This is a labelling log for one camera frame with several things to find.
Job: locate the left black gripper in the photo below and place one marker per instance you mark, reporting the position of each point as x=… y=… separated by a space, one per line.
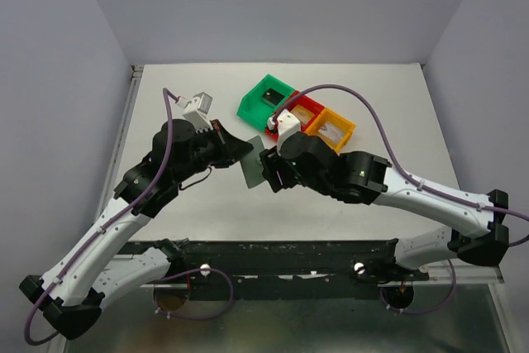
x=230 y=147

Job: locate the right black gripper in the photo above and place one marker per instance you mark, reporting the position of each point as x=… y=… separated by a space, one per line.
x=271 y=162

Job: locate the grey-green card holder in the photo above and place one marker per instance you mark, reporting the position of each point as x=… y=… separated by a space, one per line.
x=251 y=166

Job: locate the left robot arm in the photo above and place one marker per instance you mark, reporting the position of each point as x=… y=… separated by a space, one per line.
x=73 y=294

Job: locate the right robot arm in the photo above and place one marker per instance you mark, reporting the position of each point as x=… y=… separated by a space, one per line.
x=470 y=230

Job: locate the tan card in red bin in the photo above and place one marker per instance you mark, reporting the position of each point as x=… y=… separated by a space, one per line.
x=303 y=114

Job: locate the black card in green bin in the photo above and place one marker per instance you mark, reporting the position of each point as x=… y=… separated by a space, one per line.
x=272 y=97

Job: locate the white card in yellow bin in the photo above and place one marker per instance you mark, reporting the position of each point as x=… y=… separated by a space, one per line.
x=330 y=132

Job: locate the green plastic bin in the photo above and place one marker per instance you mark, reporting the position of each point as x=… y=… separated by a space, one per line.
x=252 y=109

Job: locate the red plastic bin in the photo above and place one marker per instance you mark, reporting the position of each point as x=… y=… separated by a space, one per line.
x=308 y=103

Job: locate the yellow plastic bin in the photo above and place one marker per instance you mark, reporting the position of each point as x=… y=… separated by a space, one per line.
x=327 y=115

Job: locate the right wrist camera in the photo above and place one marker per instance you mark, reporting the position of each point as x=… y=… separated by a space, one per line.
x=286 y=124

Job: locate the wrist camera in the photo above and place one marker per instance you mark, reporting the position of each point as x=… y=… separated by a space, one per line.
x=195 y=110
x=286 y=124

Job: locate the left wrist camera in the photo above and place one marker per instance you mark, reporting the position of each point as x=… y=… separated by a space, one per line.
x=195 y=110

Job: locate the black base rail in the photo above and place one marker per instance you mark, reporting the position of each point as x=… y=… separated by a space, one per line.
x=282 y=270

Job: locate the aluminium side rail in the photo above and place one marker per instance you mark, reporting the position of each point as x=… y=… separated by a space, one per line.
x=112 y=171

